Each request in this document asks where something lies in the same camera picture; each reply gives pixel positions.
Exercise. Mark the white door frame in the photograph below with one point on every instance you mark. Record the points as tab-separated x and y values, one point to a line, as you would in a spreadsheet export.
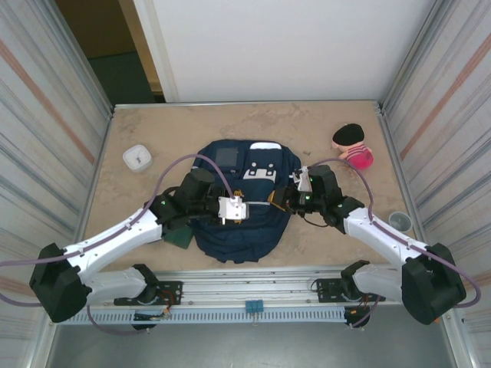
153	38

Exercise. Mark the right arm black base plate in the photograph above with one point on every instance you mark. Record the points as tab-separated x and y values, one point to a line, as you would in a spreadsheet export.
326	289

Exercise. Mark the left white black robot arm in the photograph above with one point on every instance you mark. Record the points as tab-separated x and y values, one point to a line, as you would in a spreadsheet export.
115	237

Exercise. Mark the navy blue school backpack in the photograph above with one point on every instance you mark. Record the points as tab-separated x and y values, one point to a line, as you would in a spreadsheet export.
238	245

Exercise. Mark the aluminium rail frame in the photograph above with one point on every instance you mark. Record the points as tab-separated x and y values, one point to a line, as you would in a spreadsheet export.
249	283

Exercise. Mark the small white square box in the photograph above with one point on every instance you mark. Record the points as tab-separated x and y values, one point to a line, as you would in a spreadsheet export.
137	157

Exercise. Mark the blue terminal clip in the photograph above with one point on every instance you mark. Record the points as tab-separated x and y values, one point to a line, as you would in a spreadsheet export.
254	306

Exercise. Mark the plush doll pink striped shirt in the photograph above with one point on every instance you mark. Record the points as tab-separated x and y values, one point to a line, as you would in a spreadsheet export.
358	157

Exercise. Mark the small grey cup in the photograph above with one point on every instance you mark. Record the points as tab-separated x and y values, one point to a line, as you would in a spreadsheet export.
400	222

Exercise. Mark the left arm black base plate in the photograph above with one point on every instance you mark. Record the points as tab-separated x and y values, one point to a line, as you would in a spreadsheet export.
172	291

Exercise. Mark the base wiring bundle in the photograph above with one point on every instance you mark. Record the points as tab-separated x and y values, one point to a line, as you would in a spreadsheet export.
358	312
167	306

